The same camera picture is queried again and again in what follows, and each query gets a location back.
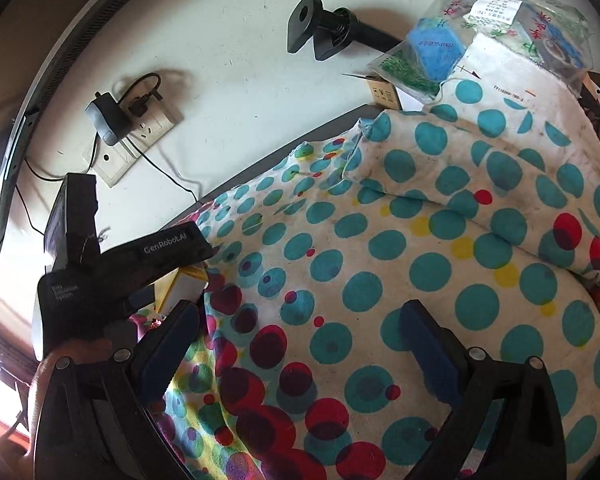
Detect black power adapter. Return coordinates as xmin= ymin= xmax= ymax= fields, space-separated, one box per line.
xmin=85 ymin=91 xmax=131 ymax=146

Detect small brown cardboard box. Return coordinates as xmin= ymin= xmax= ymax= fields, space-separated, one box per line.
xmin=367 ymin=76 xmax=426 ymax=111

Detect thin black adapter cable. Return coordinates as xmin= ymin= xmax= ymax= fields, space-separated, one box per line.
xmin=125 ymin=145 xmax=203 ymax=203

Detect white wall power socket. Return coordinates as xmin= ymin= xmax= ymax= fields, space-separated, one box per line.
xmin=117 ymin=107 xmax=176 ymax=148

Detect black clamp mount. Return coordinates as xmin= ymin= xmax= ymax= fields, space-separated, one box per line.
xmin=286 ymin=0 xmax=406 ymax=61

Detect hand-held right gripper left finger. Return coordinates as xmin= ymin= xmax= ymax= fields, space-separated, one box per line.
xmin=32 ymin=299 xmax=201 ymax=480

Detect black plug with looped cable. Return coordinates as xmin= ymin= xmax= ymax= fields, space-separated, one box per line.
xmin=120 ymin=74 xmax=162 ymax=117

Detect white single-hole wall plate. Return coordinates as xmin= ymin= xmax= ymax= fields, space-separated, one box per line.
xmin=82 ymin=142 xmax=138 ymax=188

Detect yellow cardboard box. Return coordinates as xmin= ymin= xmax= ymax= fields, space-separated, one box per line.
xmin=155 ymin=264 xmax=209 ymax=315

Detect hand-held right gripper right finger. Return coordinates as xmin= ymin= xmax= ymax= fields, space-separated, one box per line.
xmin=399 ymin=299 xmax=567 ymax=480

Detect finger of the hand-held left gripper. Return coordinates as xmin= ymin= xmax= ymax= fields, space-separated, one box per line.
xmin=125 ymin=284 xmax=157 ymax=313

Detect polka dot cloth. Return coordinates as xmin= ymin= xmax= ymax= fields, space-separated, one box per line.
xmin=130 ymin=35 xmax=600 ymax=480

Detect clear plastic bag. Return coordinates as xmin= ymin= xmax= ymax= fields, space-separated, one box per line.
xmin=367 ymin=0 xmax=593 ymax=101

